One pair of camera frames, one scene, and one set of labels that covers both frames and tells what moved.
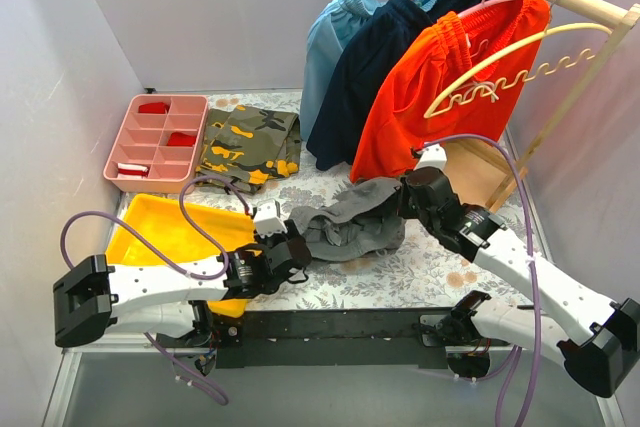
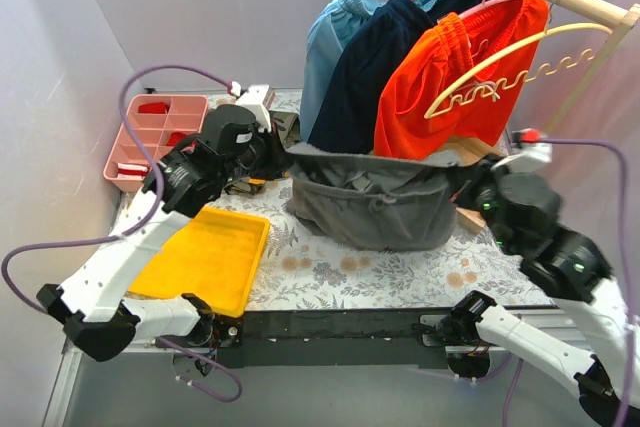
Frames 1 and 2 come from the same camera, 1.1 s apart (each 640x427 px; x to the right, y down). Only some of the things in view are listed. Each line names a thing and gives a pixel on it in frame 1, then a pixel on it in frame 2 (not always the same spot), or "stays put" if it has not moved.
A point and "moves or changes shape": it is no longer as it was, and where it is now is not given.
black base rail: [315, 339] stays put
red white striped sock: [131, 171] stays put
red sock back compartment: [157, 108] stays put
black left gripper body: [296, 250] -> [273, 153]
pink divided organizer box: [158, 148] stays put
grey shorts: [360, 223] moves or changes shape
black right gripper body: [405, 197] -> [470, 187]
